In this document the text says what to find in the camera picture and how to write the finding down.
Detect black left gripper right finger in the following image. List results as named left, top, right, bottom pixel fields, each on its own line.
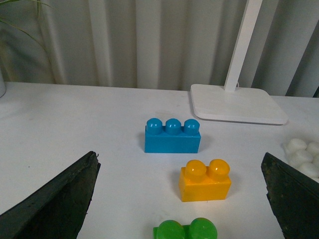
left=261, top=152, right=319, bottom=239

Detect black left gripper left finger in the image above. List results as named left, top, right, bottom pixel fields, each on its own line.
left=0, top=151, right=101, bottom=239

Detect white studded base plate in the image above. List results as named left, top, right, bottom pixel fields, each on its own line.
left=283, top=138, right=319, bottom=183

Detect yellow two-stud block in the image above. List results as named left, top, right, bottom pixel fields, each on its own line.
left=178, top=159, right=231, bottom=202

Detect green two-stud block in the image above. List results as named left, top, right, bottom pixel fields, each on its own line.
left=153, top=218, right=218, bottom=239

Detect blue three-stud block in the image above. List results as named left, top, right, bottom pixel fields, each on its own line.
left=145, top=118, right=201, bottom=153

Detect white desk lamp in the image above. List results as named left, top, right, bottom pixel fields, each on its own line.
left=190, top=0, right=288, bottom=125

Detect grey pleated curtain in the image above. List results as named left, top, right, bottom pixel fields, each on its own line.
left=0, top=0, right=319, bottom=97

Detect green plant leaves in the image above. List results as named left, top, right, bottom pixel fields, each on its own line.
left=0, top=0, right=52, bottom=54

